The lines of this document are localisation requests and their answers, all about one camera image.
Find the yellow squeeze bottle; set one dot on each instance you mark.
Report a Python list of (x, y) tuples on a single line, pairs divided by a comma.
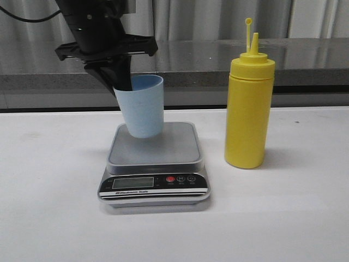
[(250, 87)]

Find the grey curtain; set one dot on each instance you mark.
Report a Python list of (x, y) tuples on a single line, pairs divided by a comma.
[(189, 20)]

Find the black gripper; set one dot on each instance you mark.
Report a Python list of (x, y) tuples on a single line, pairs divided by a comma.
[(99, 34)]

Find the grey stone counter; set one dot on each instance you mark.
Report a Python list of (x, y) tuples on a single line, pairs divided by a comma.
[(309, 72)]

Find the light blue plastic cup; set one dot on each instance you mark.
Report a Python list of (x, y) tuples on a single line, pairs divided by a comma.
[(143, 107)]

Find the silver digital kitchen scale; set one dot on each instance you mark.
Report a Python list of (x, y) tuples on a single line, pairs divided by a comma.
[(164, 170)]

